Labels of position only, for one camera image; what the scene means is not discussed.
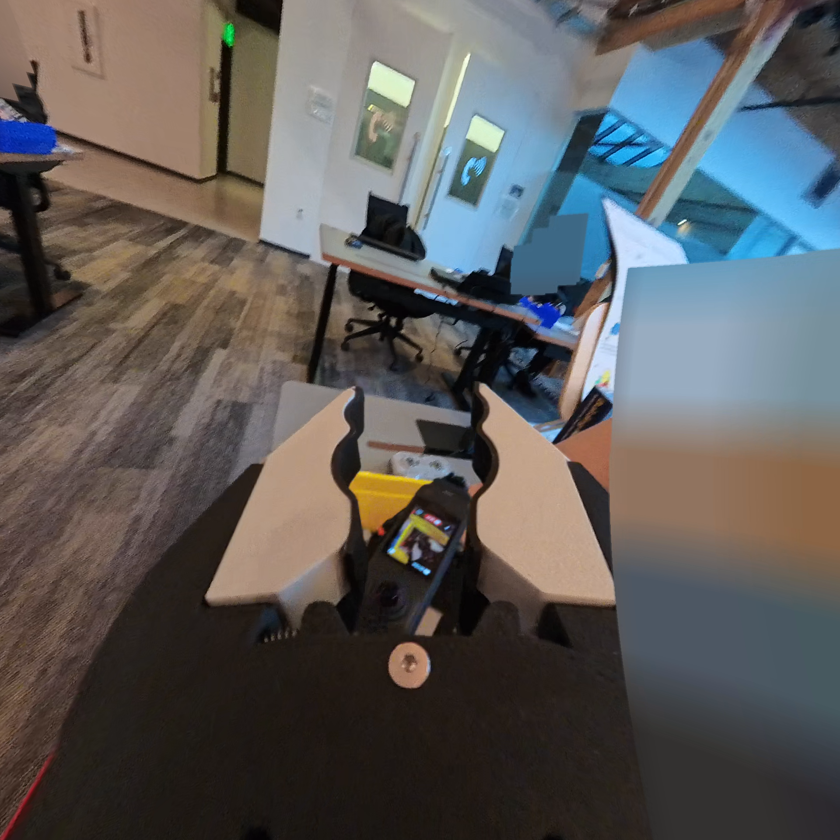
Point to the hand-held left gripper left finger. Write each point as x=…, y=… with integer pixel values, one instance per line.
x=289, y=525

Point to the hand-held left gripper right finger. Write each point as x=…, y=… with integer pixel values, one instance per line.
x=538, y=525

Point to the yellow plastic bin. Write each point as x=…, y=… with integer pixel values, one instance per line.
x=377, y=492

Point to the person's right forearm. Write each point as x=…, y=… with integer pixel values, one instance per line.
x=590, y=453

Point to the long office desk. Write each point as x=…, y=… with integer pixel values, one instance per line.
x=367, y=253

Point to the black-legged desk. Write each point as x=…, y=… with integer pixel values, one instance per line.
x=29, y=262

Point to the dark blue robot kit box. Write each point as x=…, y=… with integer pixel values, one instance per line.
x=587, y=413

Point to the grey remote control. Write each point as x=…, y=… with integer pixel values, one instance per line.
x=420, y=464

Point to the blue plastic bin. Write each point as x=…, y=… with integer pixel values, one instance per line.
x=541, y=312

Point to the black laptop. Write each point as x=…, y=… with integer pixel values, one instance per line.
x=489, y=283

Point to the black dock box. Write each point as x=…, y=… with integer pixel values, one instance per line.
x=447, y=274

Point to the white instruction poster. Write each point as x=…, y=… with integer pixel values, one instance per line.
x=640, y=249

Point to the black keyboard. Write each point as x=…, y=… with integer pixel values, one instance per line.
x=387, y=247

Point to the black backpack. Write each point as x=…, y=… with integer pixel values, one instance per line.
x=394, y=229

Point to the white door notice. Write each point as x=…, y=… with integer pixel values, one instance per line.
x=508, y=208

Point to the metal door pull bar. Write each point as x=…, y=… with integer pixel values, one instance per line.
x=436, y=190
x=410, y=164

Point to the door window blue phone symbol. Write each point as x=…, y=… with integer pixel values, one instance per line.
x=476, y=164

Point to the door window orange phone symbol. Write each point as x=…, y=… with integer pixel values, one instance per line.
x=384, y=118

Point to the white wall sign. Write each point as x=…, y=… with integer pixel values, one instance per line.
x=321, y=103

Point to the wooden post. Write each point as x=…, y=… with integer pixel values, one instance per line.
x=709, y=111

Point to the framed wall poster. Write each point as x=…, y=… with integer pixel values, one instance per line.
x=86, y=39

